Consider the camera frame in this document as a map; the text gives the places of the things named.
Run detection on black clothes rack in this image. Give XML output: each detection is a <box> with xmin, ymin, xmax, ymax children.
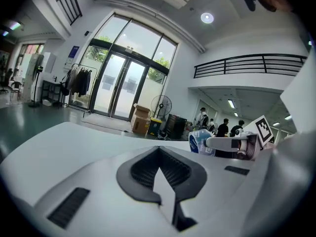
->
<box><xmin>63</xmin><ymin>63</ymin><xmax>98</xmax><ymax>110</ymax></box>

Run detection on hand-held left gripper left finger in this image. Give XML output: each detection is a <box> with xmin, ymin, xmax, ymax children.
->
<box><xmin>116</xmin><ymin>146</ymin><xmax>162</xmax><ymax>204</ymax></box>

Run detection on black pedestal fan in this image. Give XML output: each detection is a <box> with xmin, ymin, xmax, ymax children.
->
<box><xmin>151</xmin><ymin>95</ymin><xmax>173</xmax><ymax>123</ymax></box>

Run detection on dark hanging clothes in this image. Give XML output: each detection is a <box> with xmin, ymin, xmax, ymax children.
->
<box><xmin>64</xmin><ymin>67</ymin><xmax>92</xmax><ymax>98</ymax></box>

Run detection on black framed window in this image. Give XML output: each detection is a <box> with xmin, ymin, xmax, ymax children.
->
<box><xmin>51</xmin><ymin>0</ymin><xmax>83</xmax><ymax>26</ymax></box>

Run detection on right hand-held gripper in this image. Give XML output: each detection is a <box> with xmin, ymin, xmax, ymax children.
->
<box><xmin>205</xmin><ymin>115</ymin><xmax>275</xmax><ymax>161</ymax></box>

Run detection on black office chair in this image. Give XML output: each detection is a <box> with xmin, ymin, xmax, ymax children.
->
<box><xmin>0</xmin><ymin>68</ymin><xmax>13</xmax><ymax>95</ymax></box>

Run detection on grey door mat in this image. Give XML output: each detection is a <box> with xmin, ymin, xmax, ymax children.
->
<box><xmin>80</xmin><ymin>113</ymin><xmax>135</xmax><ymax>134</ymax></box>

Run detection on glass double door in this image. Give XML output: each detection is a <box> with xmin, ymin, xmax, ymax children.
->
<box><xmin>90</xmin><ymin>49</ymin><xmax>150</xmax><ymax>121</ymax></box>

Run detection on yellow lid bin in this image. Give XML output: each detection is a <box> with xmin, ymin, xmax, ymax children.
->
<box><xmin>147</xmin><ymin>117</ymin><xmax>163</xmax><ymax>137</ymax></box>

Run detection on black stand with screen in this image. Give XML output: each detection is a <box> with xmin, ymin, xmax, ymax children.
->
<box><xmin>28</xmin><ymin>66</ymin><xmax>44</xmax><ymax>108</ymax></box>

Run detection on black balcony railing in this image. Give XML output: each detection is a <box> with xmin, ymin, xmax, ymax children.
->
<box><xmin>193</xmin><ymin>53</ymin><xmax>308</xmax><ymax>79</ymax></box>

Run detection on black crate stack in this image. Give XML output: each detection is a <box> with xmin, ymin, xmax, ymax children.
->
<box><xmin>166</xmin><ymin>114</ymin><xmax>188</xmax><ymax>140</ymax></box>

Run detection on round ceiling light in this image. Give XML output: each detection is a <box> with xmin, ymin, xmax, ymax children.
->
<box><xmin>200</xmin><ymin>12</ymin><xmax>215</xmax><ymax>25</ymax></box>

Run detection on wooden chair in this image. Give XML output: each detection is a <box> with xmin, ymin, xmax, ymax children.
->
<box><xmin>10</xmin><ymin>80</ymin><xmax>23</xmax><ymax>101</ymax></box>

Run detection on blue and white tape roll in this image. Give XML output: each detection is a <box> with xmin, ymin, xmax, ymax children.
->
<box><xmin>188</xmin><ymin>129</ymin><xmax>217</xmax><ymax>157</ymax></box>

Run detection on blue wall poster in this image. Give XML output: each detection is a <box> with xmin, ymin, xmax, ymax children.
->
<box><xmin>69</xmin><ymin>45</ymin><xmax>80</xmax><ymax>59</ymax></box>

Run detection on small cardboard box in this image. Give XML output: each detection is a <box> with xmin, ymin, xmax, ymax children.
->
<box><xmin>133</xmin><ymin>103</ymin><xmax>151</xmax><ymax>119</ymax></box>

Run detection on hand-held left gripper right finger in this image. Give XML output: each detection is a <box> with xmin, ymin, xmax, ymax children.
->
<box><xmin>159</xmin><ymin>146</ymin><xmax>208</xmax><ymax>232</ymax></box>

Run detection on large cardboard box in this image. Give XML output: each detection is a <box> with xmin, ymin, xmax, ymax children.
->
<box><xmin>130</xmin><ymin>116</ymin><xmax>151</xmax><ymax>136</ymax></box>

